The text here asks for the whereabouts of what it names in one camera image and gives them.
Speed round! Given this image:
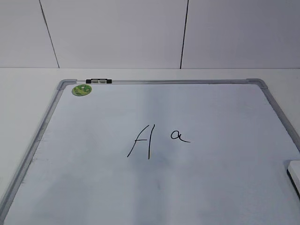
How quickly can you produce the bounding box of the white eraser with black felt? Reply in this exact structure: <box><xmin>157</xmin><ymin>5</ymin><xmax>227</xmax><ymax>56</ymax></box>
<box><xmin>287</xmin><ymin>160</ymin><xmax>300</xmax><ymax>197</ymax></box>

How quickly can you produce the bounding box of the white whiteboard with aluminium frame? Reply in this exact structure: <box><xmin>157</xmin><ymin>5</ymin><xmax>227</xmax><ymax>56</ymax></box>
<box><xmin>0</xmin><ymin>79</ymin><xmax>300</xmax><ymax>225</ymax></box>

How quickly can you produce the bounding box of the round green sticker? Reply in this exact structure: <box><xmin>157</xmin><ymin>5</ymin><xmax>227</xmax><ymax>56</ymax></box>
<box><xmin>72</xmin><ymin>84</ymin><xmax>92</xmax><ymax>97</ymax></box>

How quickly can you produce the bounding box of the black and silver hanging clip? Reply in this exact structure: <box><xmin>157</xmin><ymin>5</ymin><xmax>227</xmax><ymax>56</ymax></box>
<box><xmin>86</xmin><ymin>79</ymin><xmax>112</xmax><ymax>84</ymax></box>

